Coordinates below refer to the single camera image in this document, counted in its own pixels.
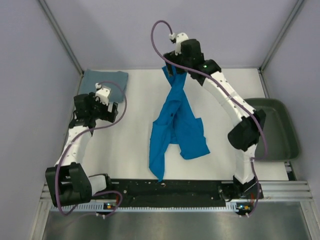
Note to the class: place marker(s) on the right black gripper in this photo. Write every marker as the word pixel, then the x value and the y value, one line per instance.
pixel 172 57

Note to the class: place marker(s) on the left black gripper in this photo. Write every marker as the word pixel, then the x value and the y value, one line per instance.
pixel 108 115

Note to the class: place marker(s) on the bright blue t shirt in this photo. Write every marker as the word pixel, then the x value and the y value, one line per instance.
pixel 176 124

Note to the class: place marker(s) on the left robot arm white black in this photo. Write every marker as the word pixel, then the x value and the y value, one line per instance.
pixel 67 181

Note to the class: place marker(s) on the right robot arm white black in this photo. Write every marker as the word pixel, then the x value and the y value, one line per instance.
pixel 246 120

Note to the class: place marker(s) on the folded grey-blue t shirt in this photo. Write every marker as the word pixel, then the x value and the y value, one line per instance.
pixel 115 80

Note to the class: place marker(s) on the dark green plastic bin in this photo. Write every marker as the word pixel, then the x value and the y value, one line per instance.
pixel 280 134

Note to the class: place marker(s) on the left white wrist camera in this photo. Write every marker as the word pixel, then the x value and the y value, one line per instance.
pixel 102 94

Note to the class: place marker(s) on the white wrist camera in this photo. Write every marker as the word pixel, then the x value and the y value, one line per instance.
pixel 102 94
pixel 177 39

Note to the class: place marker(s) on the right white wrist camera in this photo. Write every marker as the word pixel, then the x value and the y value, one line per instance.
pixel 177 39

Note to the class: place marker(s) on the grey slotted cable duct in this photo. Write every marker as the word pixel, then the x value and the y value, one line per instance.
pixel 101 207

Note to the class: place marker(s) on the left aluminium corner post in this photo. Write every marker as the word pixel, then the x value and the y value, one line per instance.
pixel 60 35

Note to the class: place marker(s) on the aluminium corner post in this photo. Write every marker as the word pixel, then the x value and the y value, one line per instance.
pixel 298 6
pixel 60 35

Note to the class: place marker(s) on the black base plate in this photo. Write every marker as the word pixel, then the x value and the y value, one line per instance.
pixel 182 193

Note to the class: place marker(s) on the right aluminium corner post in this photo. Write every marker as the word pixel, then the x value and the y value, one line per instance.
pixel 298 6

